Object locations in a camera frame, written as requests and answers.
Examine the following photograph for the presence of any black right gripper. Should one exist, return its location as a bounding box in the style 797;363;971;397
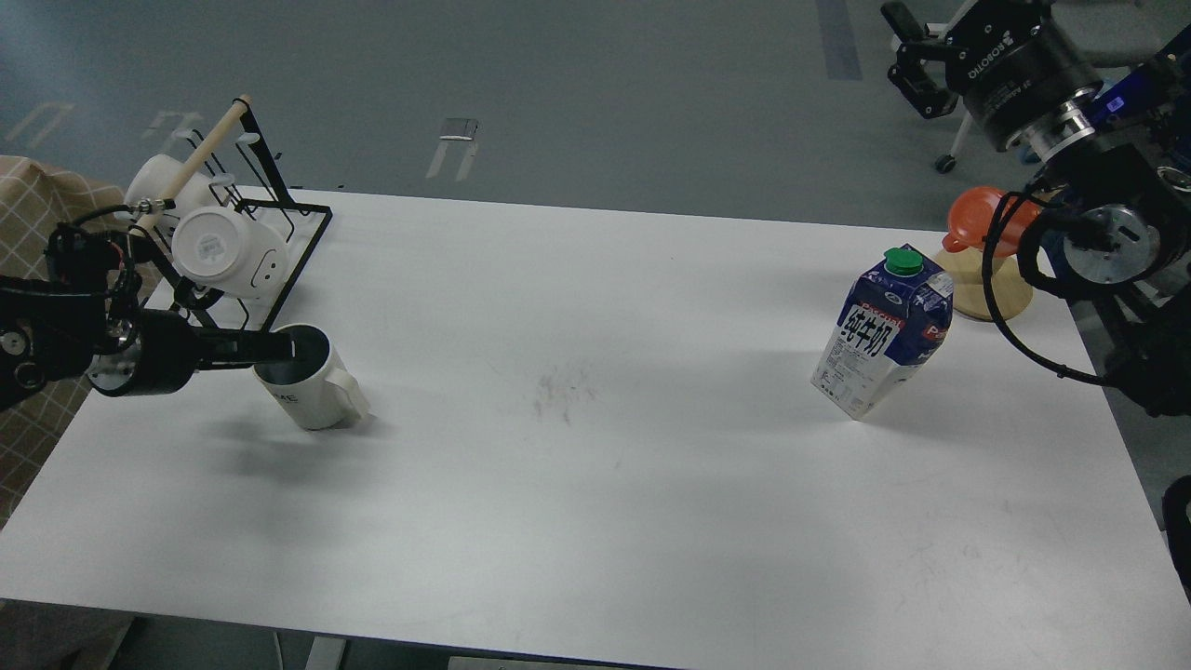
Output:
880;1;1102;154

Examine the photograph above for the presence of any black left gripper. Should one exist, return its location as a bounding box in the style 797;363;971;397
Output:
88;309;298;397

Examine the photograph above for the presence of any white ceramic mug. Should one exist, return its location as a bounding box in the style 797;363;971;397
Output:
252;324;370;430

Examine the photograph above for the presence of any blue white milk carton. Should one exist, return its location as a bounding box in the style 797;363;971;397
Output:
810;245;954;421

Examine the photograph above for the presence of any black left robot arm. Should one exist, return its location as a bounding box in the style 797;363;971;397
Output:
4;205;301;409

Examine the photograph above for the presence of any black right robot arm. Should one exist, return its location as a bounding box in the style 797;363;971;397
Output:
880;1;1187;417

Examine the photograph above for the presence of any orange plastic cup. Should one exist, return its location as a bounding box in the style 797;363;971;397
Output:
942;186;1042;258

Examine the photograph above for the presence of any wooden cup tree stand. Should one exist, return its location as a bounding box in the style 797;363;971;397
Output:
933;248;1034;323

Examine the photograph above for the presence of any grey office chair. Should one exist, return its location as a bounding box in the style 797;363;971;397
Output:
934;114;971;175

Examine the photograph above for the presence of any beige checkered cloth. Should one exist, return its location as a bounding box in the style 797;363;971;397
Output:
1;155;125;522

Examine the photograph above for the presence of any black wire cup rack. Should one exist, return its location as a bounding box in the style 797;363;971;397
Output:
125;95;332;331

